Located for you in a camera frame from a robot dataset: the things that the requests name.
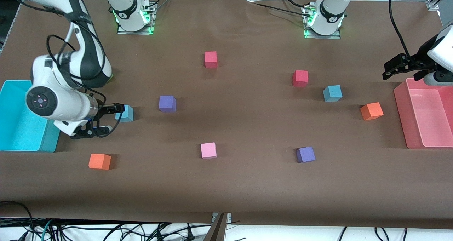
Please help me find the blue foam cube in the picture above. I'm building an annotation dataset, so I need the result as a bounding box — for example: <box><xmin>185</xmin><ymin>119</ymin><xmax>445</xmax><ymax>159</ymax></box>
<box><xmin>323</xmin><ymin>85</ymin><xmax>343</xmax><ymax>103</ymax></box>
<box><xmin>116</xmin><ymin>105</ymin><xmax>134</xmax><ymax>123</ymax></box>

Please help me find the orange foam cube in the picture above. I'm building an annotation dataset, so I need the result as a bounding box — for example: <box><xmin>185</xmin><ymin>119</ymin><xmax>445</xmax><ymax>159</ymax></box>
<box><xmin>360</xmin><ymin>102</ymin><xmax>384</xmax><ymax>121</ymax></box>
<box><xmin>88</xmin><ymin>153</ymin><xmax>112</xmax><ymax>171</ymax></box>

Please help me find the purple foam cube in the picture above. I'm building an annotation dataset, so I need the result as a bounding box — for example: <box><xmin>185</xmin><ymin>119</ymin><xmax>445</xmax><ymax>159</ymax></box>
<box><xmin>296</xmin><ymin>147</ymin><xmax>316</xmax><ymax>163</ymax></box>
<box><xmin>159</xmin><ymin>96</ymin><xmax>177</xmax><ymax>113</ymax></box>

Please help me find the pink plastic bin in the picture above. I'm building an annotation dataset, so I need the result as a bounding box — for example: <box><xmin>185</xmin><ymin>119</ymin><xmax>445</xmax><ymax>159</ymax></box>
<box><xmin>394</xmin><ymin>78</ymin><xmax>453</xmax><ymax>150</ymax></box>

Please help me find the cyan plastic bin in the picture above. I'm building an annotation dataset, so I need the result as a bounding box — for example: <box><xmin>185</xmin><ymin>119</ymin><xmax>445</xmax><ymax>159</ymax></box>
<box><xmin>0</xmin><ymin>80</ymin><xmax>61</xmax><ymax>153</ymax></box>

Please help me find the red foam cube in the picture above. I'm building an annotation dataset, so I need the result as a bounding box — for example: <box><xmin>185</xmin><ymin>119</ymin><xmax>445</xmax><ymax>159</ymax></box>
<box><xmin>204</xmin><ymin>51</ymin><xmax>218</xmax><ymax>69</ymax></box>
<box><xmin>292</xmin><ymin>70</ymin><xmax>309</xmax><ymax>88</ymax></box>

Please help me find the pink foam cube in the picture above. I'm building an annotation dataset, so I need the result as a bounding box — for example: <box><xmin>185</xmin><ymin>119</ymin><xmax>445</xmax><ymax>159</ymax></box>
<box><xmin>201</xmin><ymin>142</ymin><xmax>217</xmax><ymax>159</ymax></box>

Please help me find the brown table cover sheet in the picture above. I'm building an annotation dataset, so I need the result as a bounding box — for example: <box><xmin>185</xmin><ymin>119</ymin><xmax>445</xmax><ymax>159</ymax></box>
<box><xmin>0</xmin><ymin>0</ymin><xmax>453</xmax><ymax>231</ymax></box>

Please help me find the dark angled bar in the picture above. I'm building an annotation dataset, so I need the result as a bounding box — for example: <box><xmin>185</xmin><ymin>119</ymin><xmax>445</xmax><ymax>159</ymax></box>
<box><xmin>203</xmin><ymin>213</ymin><xmax>228</xmax><ymax>241</ymax></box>

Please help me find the black hanging cable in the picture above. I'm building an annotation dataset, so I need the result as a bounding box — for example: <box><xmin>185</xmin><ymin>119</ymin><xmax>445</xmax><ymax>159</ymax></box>
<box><xmin>389</xmin><ymin>0</ymin><xmax>413</xmax><ymax>59</ymax></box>

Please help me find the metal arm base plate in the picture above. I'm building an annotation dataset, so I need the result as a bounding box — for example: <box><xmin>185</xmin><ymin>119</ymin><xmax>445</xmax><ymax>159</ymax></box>
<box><xmin>304</xmin><ymin>27</ymin><xmax>342</xmax><ymax>40</ymax></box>
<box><xmin>117</xmin><ymin>22</ymin><xmax>155</xmax><ymax>35</ymax></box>

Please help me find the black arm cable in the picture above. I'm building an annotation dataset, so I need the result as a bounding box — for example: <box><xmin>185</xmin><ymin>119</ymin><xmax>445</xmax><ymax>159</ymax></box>
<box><xmin>46</xmin><ymin>20</ymin><xmax>107</xmax><ymax>105</ymax></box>

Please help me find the black looped floor cable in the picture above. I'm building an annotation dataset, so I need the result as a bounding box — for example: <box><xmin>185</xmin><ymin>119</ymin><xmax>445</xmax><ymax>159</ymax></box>
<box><xmin>0</xmin><ymin>201</ymin><xmax>35</xmax><ymax>241</ymax></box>

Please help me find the black base cable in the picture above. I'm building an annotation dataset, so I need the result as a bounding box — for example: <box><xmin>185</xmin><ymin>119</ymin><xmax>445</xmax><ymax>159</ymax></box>
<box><xmin>149</xmin><ymin>0</ymin><xmax>174</xmax><ymax>11</ymax></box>
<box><xmin>248</xmin><ymin>0</ymin><xmax>312</xmax><ymax>15</ymax></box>

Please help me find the teal floor cable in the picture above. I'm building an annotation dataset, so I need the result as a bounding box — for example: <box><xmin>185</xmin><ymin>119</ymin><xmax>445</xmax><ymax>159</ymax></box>
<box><xmin>40</xmin><ymin>219</ymin><xmax>53</xmax><ymax>241</ymax></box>

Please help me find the silver metal bracket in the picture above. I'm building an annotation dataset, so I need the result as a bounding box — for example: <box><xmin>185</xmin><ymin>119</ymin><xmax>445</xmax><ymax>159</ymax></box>
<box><xmin>212</xmin><ymin>213</ymin><xmax>232</xmax><ymax>224</ymax></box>

